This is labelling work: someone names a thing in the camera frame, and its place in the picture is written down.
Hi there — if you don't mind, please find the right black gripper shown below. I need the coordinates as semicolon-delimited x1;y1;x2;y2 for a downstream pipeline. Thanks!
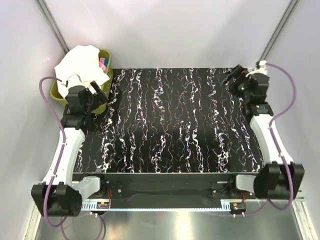
216;65;252;102

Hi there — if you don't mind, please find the cream white t shirt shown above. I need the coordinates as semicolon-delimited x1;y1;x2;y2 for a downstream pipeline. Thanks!
54;45;109;98

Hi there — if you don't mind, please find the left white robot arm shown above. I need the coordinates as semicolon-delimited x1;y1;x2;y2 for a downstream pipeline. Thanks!
31;81;108;218

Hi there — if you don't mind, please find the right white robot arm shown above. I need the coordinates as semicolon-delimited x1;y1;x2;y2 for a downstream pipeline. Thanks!
222;60;305;202

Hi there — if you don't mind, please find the olive green plastic bin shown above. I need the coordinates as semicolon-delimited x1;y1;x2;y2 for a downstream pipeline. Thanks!
50;49;114;107

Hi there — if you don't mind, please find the pink t shirt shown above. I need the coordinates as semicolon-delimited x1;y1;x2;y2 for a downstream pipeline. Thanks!
99;57;107;72

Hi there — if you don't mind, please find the blue item in bin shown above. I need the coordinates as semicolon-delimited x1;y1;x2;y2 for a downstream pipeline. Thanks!
104;58;109;67

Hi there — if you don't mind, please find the black marbled table mat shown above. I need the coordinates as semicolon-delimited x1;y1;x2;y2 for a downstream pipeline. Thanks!
74;68;263;173

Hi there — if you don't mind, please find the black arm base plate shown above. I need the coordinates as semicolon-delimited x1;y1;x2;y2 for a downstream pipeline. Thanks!
72;172;254;200

